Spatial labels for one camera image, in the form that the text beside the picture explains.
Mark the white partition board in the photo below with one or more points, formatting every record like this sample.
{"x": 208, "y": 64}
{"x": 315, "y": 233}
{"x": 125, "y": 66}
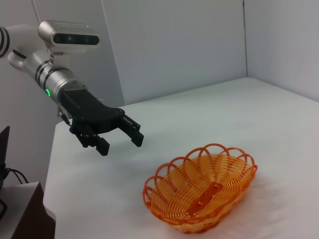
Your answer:
{"x": 174, "y": 49}
{"x": 286, "y": 44}

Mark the white tablecloth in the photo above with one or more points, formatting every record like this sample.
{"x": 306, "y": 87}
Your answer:
{"x": 174, "y": 119}

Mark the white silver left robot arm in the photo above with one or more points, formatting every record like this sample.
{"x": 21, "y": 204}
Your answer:
{"x": 53, "y": 81}

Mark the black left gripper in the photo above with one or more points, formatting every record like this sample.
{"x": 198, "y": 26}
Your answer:
{"x": 94, "y": 113}

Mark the orange woven plastic basket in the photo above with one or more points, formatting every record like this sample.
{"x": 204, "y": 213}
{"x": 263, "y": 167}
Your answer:
{"x": 189, "y": 199}

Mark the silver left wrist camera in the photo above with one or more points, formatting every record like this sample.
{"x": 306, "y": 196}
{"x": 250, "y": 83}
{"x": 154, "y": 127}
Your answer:
{"x": 72, "y": 37}

